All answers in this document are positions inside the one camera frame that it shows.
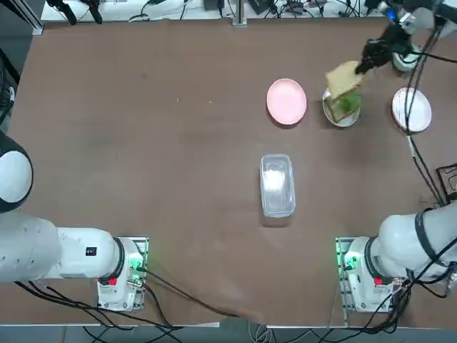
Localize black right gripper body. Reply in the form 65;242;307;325
378;24;412;58

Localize pale green bowl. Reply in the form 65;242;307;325
391;44;419;74

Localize brown bread slice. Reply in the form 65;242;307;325
330;101;360;123
325;60;365;101

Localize green lettuce leaf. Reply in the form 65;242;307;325
335;91;361;112

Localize white round plate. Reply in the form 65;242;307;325
322;89;361;128

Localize pale pinkish plate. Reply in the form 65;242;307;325
391;87;432;134

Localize pink round plate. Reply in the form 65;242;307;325
266;78;307;126

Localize clear plastic container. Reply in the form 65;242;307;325
259;153;297;218

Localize black tripod legs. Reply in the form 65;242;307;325
46;0;104;25

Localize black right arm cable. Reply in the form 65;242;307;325
402;14;457;208

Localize black wire cup rack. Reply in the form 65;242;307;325
435;164;457;203

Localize silver aluminium post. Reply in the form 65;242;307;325
232;0;248;28

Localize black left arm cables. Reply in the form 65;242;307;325
14;267;251;330

